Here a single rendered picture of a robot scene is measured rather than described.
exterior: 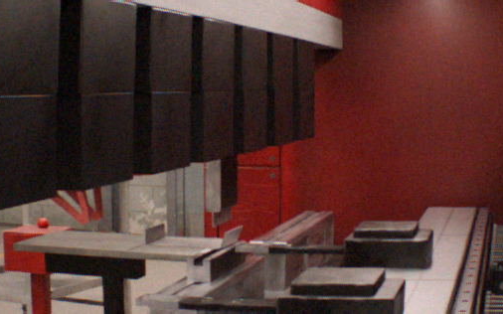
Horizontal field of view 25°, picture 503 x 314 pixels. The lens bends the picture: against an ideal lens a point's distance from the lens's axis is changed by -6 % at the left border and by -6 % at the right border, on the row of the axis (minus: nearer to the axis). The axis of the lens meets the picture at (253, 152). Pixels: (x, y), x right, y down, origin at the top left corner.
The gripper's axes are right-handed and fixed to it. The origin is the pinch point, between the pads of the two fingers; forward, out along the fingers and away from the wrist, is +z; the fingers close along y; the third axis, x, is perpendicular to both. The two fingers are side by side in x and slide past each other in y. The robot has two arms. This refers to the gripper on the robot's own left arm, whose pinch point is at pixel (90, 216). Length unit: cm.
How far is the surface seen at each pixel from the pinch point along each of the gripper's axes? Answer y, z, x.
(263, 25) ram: 7.1, -11.6, -33.4
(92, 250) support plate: -9.8, 5.1, -1.7
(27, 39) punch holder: -77, -7, -32
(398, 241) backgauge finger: -7.0, 22.9, -37.6
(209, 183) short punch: -5.6, 4.6, -19.3
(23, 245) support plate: -10.0, -0.2, 7.6
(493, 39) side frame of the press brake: 85, 2, -61
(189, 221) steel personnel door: 757, -25, 223
